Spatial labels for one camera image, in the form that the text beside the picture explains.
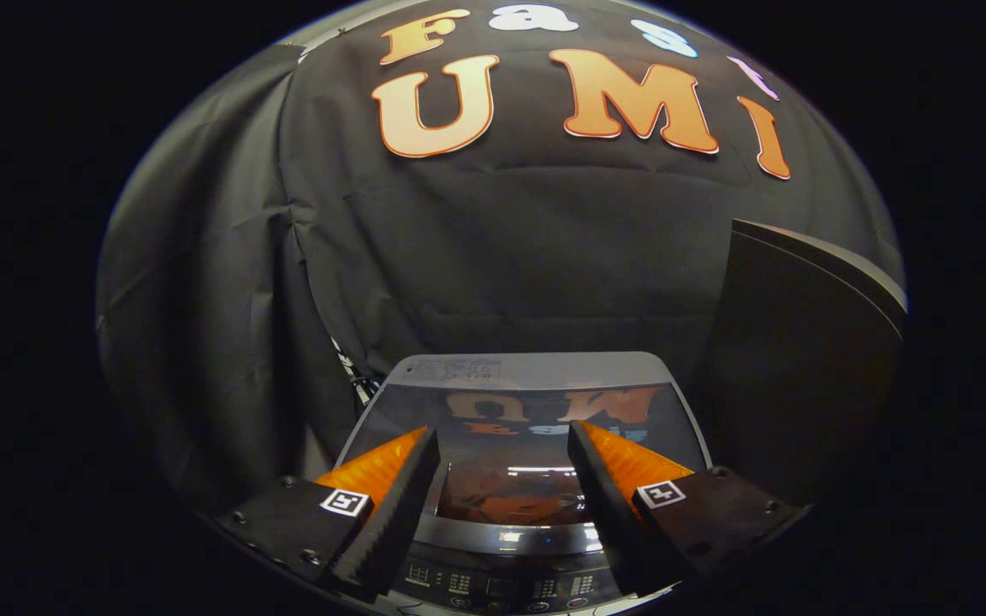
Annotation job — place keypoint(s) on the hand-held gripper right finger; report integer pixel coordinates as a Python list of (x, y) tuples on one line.
[(613, 513)]

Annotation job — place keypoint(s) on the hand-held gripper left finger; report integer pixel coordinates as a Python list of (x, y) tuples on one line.
[(394, 513)]

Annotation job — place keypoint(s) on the grey washing machine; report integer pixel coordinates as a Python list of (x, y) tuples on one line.
[(587, 368)]

